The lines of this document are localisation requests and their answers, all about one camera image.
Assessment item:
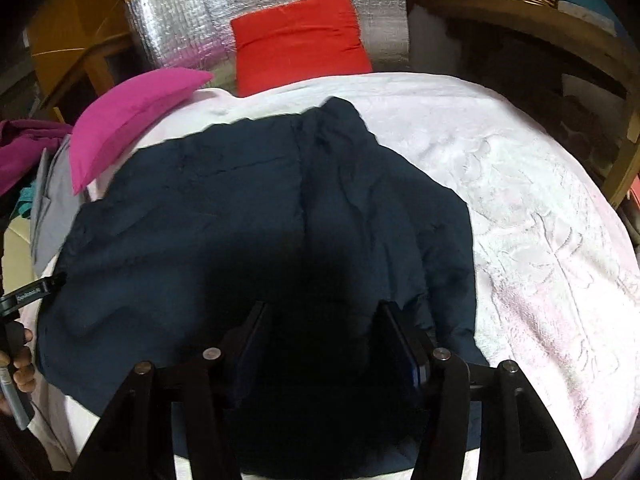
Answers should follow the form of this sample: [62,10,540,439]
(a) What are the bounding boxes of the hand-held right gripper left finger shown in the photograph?
[70,301,273,480]

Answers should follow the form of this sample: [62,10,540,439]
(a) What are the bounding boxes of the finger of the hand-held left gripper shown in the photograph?
[0,272,68,318]

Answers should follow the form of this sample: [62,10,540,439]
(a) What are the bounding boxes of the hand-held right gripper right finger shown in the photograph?
[377,300,583,480]

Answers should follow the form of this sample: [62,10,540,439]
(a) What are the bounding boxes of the navy blue padded jacket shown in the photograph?
[34,96,488,478]

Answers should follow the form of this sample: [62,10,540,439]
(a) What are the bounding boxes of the person's left hand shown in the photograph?
[0,329,36,417]

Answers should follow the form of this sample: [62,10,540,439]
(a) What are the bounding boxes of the grey bed sheet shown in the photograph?
[30,145,93,268]

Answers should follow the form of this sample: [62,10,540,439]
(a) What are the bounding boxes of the teal cloth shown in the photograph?
[12,182,38,217]

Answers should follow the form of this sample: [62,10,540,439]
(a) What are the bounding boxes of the magenta garment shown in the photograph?
[0,119,76,198]

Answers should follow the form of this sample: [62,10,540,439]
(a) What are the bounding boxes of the white fleece blanket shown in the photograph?
[20,72,640,480]

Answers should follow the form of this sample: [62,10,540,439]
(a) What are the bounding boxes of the pink pillow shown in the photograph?
[68,67,215,196]

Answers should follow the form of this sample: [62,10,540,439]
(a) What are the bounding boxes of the yellow wooden cabinet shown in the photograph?
[22,0,176,111]

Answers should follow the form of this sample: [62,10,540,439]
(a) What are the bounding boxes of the red pillow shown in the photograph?
[231,0,373,97]

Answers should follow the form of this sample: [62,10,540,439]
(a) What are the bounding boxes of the silver foil insulation sheet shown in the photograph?
[122,0,411,96]

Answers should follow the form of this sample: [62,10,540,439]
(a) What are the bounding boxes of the wooden shelf unit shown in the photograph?
[402,0,640,211]

